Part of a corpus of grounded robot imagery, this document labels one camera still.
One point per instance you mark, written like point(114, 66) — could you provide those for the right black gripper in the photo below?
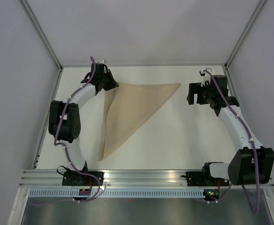
point(195, 88)

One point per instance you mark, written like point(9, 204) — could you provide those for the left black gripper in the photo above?
point(113, 84)

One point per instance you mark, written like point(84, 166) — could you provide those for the beige cloth napkin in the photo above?
point(126, 109)

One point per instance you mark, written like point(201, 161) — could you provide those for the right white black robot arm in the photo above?
point(252, 163)

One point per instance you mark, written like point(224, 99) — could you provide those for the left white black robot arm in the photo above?
point(65, 124)

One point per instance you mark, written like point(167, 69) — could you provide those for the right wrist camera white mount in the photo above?
point(206, 74)

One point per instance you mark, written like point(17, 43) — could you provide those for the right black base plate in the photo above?
point(198, 179)

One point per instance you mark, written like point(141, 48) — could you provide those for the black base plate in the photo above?
point(74, 179)
point(198, 179)

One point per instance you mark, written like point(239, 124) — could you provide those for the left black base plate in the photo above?
point(74, 179)

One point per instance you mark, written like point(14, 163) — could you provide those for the right aluminium frame post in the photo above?
point(250, 23)

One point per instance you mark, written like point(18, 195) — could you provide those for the aluminium frame post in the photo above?
point(35, 23)
point(250, 23)

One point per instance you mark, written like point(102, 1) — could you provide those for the left aluminium frame post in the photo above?
point(35, 23)

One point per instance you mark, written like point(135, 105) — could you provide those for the aluminium mounting rail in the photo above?
point(42, 178)

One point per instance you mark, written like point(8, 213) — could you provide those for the white slotted cable duct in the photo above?
point(121, 193)

